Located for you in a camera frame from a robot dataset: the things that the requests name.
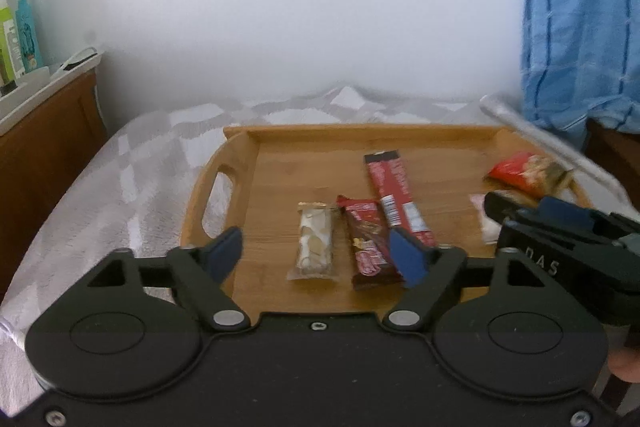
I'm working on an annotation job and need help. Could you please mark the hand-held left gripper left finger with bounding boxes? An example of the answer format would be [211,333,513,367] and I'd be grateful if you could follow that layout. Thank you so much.
[86,226,252,334]

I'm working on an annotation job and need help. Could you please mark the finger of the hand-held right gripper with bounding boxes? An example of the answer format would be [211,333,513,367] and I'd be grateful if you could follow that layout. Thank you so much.
[484,191,540,228]
[537,197,640,238]

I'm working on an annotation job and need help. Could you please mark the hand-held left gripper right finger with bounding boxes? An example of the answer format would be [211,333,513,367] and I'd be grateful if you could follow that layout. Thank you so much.
[382,227,551,334]

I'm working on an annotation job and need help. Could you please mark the white pink snack packet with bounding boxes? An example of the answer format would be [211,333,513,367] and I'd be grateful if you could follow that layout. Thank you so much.
[469,192,501,244]

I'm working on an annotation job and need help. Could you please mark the red gold snack packet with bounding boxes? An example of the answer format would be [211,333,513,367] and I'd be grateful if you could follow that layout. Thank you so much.
[482,151,574,200]

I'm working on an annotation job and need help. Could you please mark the brown chocolate wafer packet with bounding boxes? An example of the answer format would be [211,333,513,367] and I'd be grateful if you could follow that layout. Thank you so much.
[336,194,405,292]

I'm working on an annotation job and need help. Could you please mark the long red sachet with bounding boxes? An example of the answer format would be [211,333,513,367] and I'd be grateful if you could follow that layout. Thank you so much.
[363,151,440,250]

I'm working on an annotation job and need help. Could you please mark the clear nougat packet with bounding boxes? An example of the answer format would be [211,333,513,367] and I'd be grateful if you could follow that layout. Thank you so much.
[286,202,337,282]

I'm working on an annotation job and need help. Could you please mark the wooden tray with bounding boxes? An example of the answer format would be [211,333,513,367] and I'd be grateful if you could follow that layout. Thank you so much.
[179,124,593,313]

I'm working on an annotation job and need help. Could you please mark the person's right hand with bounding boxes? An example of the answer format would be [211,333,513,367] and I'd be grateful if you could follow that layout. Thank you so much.
[607,347,640,383]

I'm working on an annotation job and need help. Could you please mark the blue plaid cloth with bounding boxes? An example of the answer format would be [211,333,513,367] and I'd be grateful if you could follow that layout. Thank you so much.
[520,0,640,150]

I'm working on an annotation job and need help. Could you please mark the wooden cabinet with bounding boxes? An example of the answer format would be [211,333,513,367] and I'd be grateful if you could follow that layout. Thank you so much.
[0,69,108,298]

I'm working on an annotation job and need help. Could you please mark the green bottle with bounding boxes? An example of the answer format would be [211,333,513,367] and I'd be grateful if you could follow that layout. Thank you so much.
[0,0,23,82]

